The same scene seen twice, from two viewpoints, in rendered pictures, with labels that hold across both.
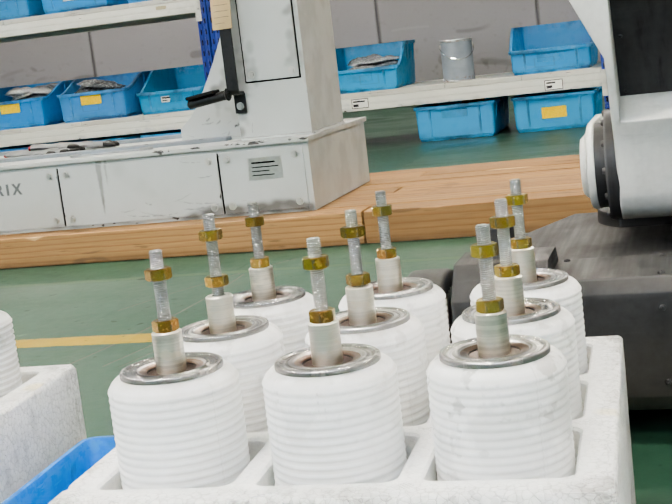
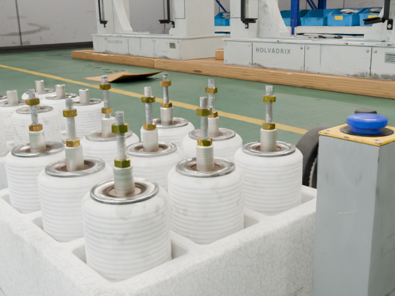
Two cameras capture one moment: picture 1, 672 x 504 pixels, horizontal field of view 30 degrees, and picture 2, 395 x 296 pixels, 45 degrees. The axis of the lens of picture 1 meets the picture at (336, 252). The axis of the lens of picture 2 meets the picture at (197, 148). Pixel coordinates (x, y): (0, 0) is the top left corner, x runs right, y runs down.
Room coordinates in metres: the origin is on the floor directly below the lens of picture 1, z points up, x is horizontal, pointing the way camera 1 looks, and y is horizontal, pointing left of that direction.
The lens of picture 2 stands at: (0.47, -0.45, 0.44)
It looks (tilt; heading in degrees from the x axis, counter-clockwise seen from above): 16 degrees down; 35
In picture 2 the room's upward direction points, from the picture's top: 2 degrees counter-clockwise
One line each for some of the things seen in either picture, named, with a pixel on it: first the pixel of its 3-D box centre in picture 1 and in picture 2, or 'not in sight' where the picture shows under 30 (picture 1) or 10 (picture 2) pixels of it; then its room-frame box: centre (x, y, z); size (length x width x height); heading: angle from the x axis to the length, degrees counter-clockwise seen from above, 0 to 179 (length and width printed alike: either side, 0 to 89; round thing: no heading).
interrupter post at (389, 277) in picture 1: (389, 275); (211, 127); (1.08, -0.04, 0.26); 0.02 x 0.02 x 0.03
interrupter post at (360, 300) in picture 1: (361, 305); (150, 140); (0.96, -0.01, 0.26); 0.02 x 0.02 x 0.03
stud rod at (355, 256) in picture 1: (355, 257); (149, 113); (0.96, -0.01, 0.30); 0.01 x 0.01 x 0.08
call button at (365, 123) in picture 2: not in sight; (366, 125); (0.96, -0.31, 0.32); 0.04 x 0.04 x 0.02
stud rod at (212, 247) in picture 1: (213, 259); (106, 99); (0.99, 0.10, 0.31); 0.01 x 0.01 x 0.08
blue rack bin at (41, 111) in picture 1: (33, 104); (350, 16); (6.47, 1.47, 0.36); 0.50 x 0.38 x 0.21; 163
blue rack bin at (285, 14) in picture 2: not in sight; (293, 17); (6.77, 2.36, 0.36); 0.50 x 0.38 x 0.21; 163
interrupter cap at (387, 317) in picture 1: (362, 321); (151, 149); (0.96, -0.01, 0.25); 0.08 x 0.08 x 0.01
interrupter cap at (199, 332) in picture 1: (223, 330); (109, 135); (0.99, 0.10, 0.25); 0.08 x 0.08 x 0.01
